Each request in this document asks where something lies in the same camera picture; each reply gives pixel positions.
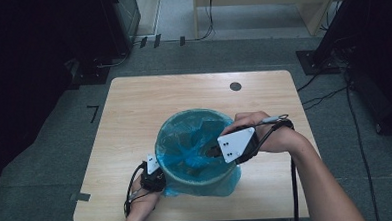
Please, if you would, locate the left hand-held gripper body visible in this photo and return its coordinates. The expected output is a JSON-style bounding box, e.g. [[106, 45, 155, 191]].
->
[[139, 153, 168, 194]]

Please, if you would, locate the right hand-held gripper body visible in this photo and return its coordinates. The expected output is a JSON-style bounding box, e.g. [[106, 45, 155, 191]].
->
[[217, 126, 261, 167]]

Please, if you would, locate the blue plastic bin bag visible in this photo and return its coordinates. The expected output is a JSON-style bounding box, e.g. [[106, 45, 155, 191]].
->
[[152, 106, 244, 200]]

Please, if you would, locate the green plastic waste bin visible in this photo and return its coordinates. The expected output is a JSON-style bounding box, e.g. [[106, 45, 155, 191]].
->
[[153, 107, 243, 200]]

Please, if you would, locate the person's right hand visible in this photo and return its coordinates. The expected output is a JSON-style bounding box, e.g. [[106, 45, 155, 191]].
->
[[222, 109, 302, 157]]

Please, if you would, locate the grey floor tape piece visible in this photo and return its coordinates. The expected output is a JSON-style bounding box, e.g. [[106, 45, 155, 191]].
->
[[69, 191, 92, 203]]

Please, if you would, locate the black corner floor tape mark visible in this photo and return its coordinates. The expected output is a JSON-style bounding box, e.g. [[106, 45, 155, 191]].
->
[[86, 104, 100, 124]]

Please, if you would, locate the dark cabinet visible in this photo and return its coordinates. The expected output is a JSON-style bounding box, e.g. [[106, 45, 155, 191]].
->
[[62, 0, 144, 62]]

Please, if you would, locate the black equipment rack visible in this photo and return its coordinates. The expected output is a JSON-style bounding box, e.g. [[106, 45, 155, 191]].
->
[[312, 0, 392, 143]]

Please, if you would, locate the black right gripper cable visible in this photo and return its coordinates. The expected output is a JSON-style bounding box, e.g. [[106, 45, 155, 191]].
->
[[249, 113, 302, 221]]

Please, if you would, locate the black stand base plate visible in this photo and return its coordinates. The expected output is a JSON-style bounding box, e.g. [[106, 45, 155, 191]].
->
[[296, 48, 343, 76], [69, 57, 113, 91]]

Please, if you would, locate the long black floor cable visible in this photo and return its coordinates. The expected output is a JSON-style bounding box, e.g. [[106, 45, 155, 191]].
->
[[343, 67, 381, 221]]

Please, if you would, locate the black hanging desk cable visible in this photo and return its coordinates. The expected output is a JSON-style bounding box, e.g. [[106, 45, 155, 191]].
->
[[197, 0, 216, 41]]

